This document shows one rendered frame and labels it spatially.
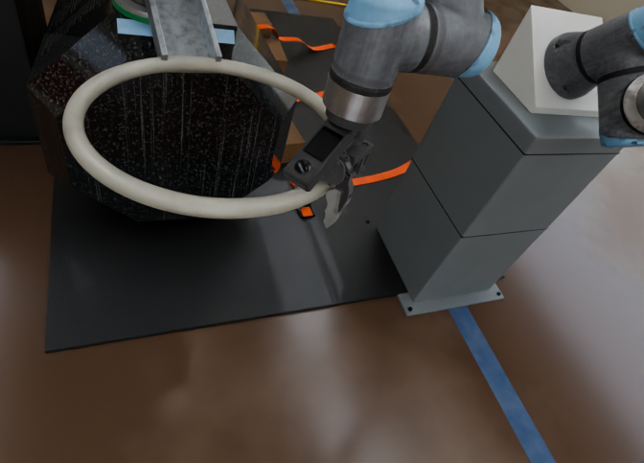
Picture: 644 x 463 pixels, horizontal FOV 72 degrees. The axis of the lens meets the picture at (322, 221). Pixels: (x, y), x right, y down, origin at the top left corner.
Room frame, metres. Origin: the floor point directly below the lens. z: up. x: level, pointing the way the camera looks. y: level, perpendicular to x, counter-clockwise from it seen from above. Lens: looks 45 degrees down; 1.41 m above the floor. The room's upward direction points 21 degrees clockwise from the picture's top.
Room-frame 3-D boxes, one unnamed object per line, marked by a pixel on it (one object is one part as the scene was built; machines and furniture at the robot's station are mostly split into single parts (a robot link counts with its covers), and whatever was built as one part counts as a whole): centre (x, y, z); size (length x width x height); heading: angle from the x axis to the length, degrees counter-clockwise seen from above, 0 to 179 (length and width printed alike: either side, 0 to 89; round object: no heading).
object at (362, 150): (0.58, 0.01, 1.00); 0.09 x 0.08 x 0.12; 159
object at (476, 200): (1.41, -0.51, 0.43); 0.50 x 0.50 x 0.85; 34
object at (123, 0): (1.14, 0.64, 0.83); 0.21 x 0.21 x 0.01
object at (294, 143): (1.77, 0.35, 0.07); 0.30 x 0.12 x 0.12; 40
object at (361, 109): (0.58, 0.02, 1.08); 0.10 x 0.09 x 0.05; 69
